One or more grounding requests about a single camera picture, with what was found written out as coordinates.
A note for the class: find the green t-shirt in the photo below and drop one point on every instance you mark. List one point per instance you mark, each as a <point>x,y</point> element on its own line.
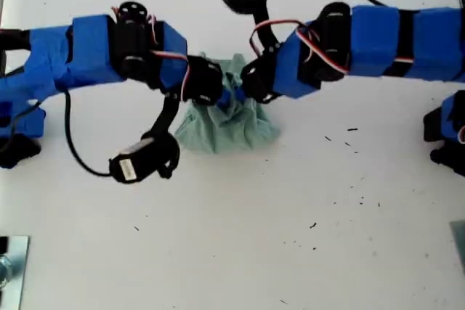
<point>232,132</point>

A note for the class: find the black clamp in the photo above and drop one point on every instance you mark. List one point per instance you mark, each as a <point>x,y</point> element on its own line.
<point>3,244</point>

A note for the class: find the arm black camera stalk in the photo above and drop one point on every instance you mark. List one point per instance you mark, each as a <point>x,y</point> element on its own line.
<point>265,32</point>
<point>165,117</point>

